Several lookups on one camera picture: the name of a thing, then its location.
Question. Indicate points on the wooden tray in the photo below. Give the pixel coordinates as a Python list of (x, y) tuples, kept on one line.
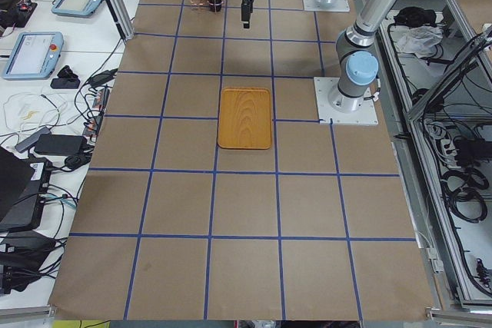
[(244, 120)]

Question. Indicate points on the white crumpled cloth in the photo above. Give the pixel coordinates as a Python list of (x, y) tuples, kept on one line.
[(421, 41)]

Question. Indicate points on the black webcam on stand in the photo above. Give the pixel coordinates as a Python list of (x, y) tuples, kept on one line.
[(66, 79)]

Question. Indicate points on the blue teach pendant near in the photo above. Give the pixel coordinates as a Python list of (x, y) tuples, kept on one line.
[(34, 56)]

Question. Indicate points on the black power brick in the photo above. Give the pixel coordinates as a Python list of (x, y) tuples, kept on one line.
[(59, 144)]

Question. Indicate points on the black laptop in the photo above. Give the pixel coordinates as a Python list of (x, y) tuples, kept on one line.
[(23, 184)]

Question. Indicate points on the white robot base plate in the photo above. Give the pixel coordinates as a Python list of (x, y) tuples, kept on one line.
[(335, 108)]

